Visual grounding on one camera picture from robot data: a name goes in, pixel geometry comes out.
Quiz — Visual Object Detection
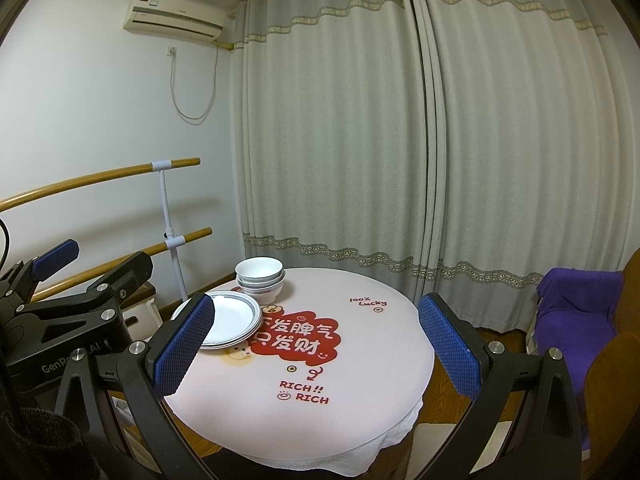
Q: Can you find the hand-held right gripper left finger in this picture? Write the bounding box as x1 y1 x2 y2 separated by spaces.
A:
52 292 217 480

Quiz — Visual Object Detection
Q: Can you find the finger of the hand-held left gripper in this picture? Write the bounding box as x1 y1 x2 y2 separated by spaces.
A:
85 250 154 311
0 239 81 292

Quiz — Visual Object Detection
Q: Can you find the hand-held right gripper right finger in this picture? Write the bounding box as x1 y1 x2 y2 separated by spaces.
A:
417 292 583 480

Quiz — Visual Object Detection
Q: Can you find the white plate with grey band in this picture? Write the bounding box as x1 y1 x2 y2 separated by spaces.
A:
199 310 264 349
171 291 263 347
200 315 264 352

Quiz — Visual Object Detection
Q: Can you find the large white bowl grey band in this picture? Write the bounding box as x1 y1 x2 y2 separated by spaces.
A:
239 280 287 305

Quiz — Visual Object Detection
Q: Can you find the small white bowl grey band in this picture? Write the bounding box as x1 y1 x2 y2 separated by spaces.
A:
235 257 282 283
236 270 286 293

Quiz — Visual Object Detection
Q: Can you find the white plastic stool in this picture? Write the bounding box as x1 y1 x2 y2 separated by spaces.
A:
122 300 162 341

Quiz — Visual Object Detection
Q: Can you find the white barre stand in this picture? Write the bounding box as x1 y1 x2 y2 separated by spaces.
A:
151 159 188 303

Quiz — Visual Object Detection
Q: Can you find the pink printed tablecloth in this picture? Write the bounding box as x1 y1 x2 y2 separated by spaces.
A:
162 266 435 453

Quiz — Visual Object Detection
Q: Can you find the purple cloth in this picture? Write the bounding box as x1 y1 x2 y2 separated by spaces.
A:
534 267 625 398

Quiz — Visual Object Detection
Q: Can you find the brown wooden chair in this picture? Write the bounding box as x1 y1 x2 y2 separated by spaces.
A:
582 249 640 480

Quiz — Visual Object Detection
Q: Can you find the yellowish air conditioner pipe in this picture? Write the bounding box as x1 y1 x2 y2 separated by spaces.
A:
215 10 246 53

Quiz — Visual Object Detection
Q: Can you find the wooden barre rail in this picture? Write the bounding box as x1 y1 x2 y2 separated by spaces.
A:
0 158 202 213
30 227 213 303

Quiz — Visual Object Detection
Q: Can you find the white power cord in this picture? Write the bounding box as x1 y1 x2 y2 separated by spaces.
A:
170 50 219 122

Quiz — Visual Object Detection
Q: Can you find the white wall air conditioner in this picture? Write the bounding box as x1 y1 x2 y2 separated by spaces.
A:
123 0 225 43

